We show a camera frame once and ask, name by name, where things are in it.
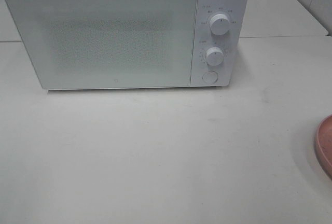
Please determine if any round door release button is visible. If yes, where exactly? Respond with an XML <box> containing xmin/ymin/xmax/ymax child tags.
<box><xmin>202</xmin><ymin>71</ymin><xmax>218</xmax><ymax>85</ymax></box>

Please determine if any pink plate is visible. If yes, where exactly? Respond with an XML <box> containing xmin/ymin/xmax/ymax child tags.
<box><xmin>315</xmin><ymin>115</ymin><xmax>331</xmax><ymax>178</ymax></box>

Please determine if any white microwave door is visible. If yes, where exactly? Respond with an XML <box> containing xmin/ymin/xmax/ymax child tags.
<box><xmin>5</xmin><ymin>0</ymin><xmax>196</xmax><ymax>90</ymax></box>

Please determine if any lower white timer knob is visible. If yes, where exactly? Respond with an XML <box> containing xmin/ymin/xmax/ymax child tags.
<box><xmin>205</xmin><ymin>47</ymin><xmax>225</xmax><ymax>66</ymax></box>

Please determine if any white microwave oven body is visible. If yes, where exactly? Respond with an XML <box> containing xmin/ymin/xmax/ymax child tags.
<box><xmin>5</xmin><ymin>0</ymin><xmax>250</xmax><ymax>92</ymax></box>

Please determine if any upper white power knob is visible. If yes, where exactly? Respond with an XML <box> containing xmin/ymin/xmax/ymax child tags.
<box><xmin>210</xmin><ymin>13</ymin><xmax>230</xmax><ymax>36</ymax></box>

